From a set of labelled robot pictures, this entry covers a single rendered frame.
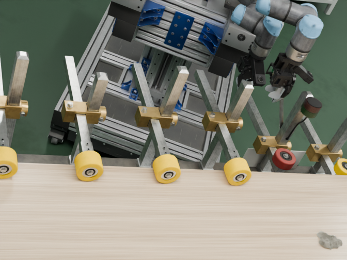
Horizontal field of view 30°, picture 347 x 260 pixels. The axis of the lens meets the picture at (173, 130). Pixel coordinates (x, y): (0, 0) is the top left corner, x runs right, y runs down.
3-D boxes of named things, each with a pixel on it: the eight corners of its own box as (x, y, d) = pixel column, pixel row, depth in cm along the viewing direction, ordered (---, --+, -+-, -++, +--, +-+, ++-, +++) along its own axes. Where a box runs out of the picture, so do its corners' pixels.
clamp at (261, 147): (252, 144, 244) (257, 134, 241) (282, 146, 249) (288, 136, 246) (256, 155, 240) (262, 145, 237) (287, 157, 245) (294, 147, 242)
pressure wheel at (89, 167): (87, 146, 190) (106, 157, 195) (68, 161, 193) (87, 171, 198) (90, 161, 186) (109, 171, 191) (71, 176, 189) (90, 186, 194)
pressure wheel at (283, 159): (260, 167, 239) (272, 146, 232) (279, 168, 242) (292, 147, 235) (267, 184, 234) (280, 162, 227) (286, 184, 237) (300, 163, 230)
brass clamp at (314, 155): (304, 151, 256) (310, 142, 252) (332, 152, 261) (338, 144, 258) (310, 162, 251) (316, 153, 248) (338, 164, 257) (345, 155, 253)
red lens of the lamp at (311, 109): (301, 100, 226) (303, 96, 225) (315, 101, 228) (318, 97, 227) (307, 112, 222) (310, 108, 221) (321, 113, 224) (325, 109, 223)
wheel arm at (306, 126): (290, 110, 273) (295, 102, 270) (297, 111, 274) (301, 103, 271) (331, 189, 243) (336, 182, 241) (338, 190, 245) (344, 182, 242)
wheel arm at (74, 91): (62, 62, 225) (64, 54, 223) (72, 63, 227) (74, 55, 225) (82, 169, 192) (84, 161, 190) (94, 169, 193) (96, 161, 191)
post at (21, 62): (-6, 161, 217) (16, 49, 186) (4, 162, 218) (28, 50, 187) (-6, 169, 214) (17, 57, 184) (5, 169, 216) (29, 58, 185)
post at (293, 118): (250, 179, 258) (303, 89, 227) (258, 179, 259) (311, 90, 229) (253, 185, 256) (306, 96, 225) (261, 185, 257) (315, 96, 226)
